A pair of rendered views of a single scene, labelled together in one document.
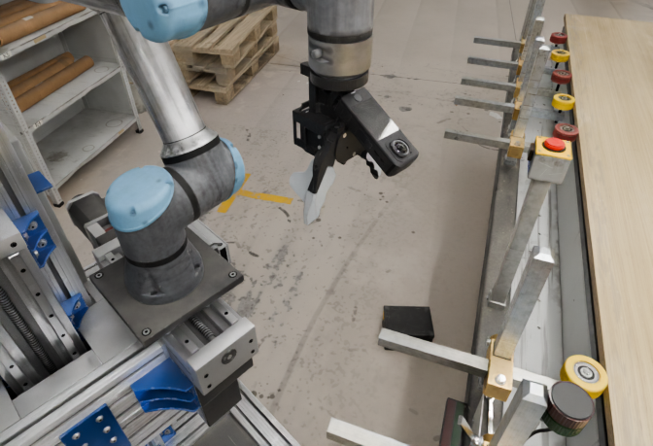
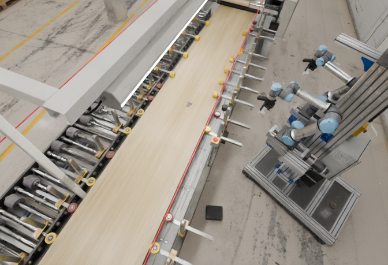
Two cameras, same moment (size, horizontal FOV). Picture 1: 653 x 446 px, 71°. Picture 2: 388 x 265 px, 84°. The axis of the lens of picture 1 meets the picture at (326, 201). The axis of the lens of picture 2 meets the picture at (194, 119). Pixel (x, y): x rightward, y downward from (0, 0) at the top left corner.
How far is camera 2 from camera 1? 230 cm
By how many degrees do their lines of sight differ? 87
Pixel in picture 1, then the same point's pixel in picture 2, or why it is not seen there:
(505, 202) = (193, 204)
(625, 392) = (202, 125)
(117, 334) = not seen: hidden behind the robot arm
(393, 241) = not seen: outside the picture
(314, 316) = (245, 225)
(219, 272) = (279, 137)
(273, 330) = (258, 219)
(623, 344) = (197, 133)
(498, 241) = (201, 185)
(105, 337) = not seen: hidden behind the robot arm
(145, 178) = (298, 126)
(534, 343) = (198, 160)
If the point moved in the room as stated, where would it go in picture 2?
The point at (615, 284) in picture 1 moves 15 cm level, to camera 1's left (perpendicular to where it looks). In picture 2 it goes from (191, 145) to (205, 146)
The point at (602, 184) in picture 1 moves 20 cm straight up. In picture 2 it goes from (174, 180) to (173, 172)
